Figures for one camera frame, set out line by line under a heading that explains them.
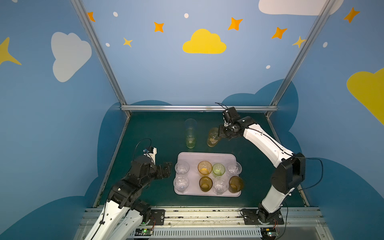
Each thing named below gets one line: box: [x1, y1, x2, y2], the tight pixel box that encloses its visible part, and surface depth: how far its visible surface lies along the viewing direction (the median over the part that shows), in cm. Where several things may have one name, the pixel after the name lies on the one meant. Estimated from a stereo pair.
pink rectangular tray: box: [174, 152, 242, 197], surface depth 86 cm
